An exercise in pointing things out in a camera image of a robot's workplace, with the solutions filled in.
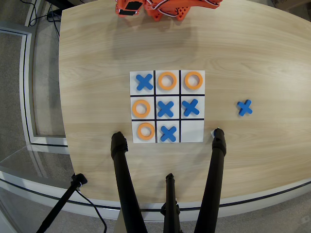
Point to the blue foam cross piece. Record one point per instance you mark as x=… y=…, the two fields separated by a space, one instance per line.
x=245 y=107
x=165 y=108
x=168 y=133
x=190 y=107
x=144 y=82

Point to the white tic-tac-toe board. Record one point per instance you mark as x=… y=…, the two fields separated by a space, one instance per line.
x=192 y=131

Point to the small white paper tag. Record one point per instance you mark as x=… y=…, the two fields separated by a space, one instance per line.
x=212 y=133

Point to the black tripod leg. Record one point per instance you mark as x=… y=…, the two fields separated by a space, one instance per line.
x=171 y=201
x=213 y=174
x=124 y=174

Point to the thin black stand pole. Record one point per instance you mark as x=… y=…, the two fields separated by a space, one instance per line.
x=63 y=201

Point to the black furniture base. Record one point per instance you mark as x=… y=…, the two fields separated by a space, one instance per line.
x=65 y=2

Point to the grey metal floor frame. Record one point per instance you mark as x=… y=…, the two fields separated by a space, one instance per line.
x=27 y=85

